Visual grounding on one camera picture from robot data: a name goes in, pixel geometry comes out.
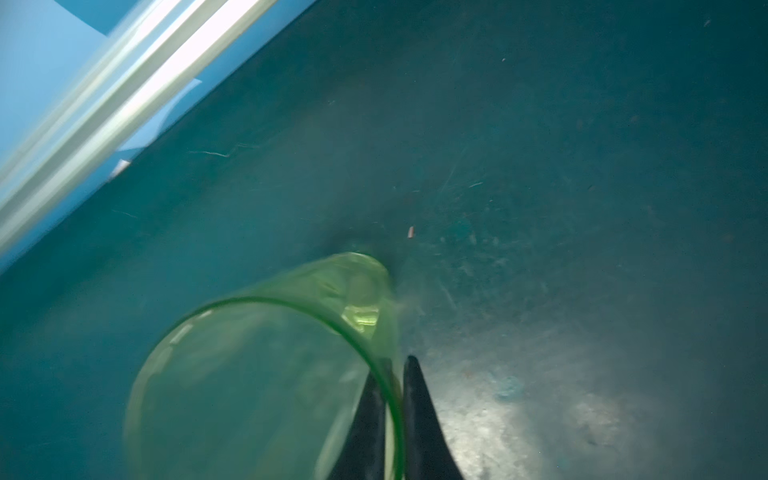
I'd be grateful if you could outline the aluminium back frame rail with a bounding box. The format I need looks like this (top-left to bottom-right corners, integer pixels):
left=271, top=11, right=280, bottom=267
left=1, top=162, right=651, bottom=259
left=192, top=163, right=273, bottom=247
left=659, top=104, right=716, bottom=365
left=1, top=0, right=273, bottom=251

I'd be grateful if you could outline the green tinted cup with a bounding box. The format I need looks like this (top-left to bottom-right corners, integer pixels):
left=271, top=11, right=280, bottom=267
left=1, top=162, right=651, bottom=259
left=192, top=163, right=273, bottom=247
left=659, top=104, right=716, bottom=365
left=123, top=252, right=405, bottom=479

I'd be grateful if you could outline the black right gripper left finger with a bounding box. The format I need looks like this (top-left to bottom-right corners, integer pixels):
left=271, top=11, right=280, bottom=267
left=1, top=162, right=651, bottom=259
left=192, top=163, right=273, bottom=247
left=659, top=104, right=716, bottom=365
left=327, top=371, right=393, bottom=480

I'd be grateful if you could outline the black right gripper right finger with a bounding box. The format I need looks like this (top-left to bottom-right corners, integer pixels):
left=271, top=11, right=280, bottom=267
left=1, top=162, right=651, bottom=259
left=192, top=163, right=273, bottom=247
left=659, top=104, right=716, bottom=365
left=403, top=355, right=463, bottom=480

